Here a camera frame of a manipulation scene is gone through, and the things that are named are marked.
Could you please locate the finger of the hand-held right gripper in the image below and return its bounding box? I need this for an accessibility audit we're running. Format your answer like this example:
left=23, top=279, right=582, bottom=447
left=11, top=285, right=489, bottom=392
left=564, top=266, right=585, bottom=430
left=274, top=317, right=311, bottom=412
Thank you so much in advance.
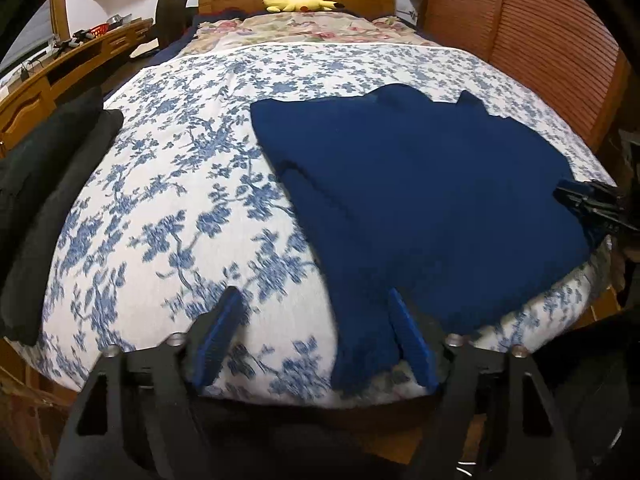
left=582, top=206, right=640, bottom=241
left=552, top=179, right=626, bottom=211

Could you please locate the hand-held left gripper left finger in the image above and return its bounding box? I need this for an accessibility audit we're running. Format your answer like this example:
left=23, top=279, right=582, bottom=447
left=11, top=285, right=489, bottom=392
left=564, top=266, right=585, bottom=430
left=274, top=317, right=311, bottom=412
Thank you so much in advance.
left=50, top=286, right=246, bottom=480

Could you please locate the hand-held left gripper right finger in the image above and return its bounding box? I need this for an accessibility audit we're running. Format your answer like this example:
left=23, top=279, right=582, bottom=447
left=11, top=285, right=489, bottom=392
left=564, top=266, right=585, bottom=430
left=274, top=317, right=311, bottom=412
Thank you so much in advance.
left=387, top=287, right=576, bottom=480

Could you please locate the navy blue suit jacket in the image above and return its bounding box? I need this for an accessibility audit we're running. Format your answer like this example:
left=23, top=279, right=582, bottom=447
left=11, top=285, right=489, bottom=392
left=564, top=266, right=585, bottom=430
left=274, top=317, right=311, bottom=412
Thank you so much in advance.
left=249, top=84, right=593, bottom=396

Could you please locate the blue floral bedspread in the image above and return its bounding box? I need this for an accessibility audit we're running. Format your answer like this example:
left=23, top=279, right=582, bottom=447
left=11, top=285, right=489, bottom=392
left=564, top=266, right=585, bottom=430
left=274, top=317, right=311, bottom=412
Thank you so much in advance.
left=37, top=40, right=618, bottom=408

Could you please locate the wooden louvered wardrobe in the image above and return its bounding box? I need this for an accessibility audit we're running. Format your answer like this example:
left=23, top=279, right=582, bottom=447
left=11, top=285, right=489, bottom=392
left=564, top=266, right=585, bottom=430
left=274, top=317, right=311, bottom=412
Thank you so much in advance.
left=407, top=0, right=633, bottom=161

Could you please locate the black folded garment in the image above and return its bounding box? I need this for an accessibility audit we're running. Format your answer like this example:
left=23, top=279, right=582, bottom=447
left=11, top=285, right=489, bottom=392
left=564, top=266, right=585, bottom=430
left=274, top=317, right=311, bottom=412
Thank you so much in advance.
left=0, top=86, right=125, bottom=346

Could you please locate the navy bed sheet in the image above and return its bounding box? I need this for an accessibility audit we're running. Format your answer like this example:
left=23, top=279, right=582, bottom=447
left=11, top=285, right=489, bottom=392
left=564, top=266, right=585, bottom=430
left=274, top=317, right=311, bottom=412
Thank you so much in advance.
left=145, top=12, right=201, bottom=68

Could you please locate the wooden desk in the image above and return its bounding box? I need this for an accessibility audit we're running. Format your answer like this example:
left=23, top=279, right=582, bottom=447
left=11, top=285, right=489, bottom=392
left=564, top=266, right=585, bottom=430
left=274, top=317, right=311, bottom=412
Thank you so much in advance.
left=0, top=17, right=153, bottom=151

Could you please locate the pink floral quilt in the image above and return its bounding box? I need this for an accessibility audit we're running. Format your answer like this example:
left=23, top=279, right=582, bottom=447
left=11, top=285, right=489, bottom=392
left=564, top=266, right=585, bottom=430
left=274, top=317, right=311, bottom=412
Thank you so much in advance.
left=192, top=12, right=418, bottom=47

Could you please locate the dark brown chair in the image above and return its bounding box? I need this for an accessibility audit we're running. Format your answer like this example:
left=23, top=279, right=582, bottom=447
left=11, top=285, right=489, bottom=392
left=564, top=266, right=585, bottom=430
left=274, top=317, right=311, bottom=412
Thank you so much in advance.
left=131, top=0, right=193, bottom=58

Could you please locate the yellow plush toy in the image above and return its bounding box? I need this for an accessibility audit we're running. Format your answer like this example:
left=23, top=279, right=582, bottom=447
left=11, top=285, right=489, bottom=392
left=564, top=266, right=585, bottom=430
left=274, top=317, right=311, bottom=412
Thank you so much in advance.
left=262, top=0, right=346, bottom=14

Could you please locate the grey window blind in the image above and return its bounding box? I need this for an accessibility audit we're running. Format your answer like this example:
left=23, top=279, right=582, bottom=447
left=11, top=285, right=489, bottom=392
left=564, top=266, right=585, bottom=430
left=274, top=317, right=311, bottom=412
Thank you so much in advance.
left=0, top=0, right=56, bottom=76

